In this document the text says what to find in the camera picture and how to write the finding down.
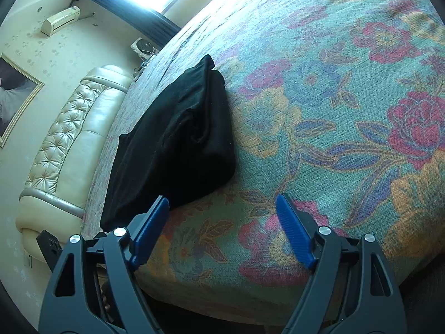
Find dark blue curtain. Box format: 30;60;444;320
75;0;182;50

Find white wall air conditioner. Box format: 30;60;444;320
41;6;81;37

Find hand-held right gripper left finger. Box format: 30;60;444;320
38;195;171;334

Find framed wall picture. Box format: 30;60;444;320
0;53;45;148

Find floral bedspread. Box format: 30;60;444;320
81;0;445;325

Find white box fan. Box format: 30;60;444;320
130;37;158;62

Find cream tufted leather headboard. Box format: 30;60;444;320
16;64;134;262

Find black pants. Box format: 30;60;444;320
100;55;238;232

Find black bedside device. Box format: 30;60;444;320
36;230;64;273

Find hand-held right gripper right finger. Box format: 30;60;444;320
275;193;407;334

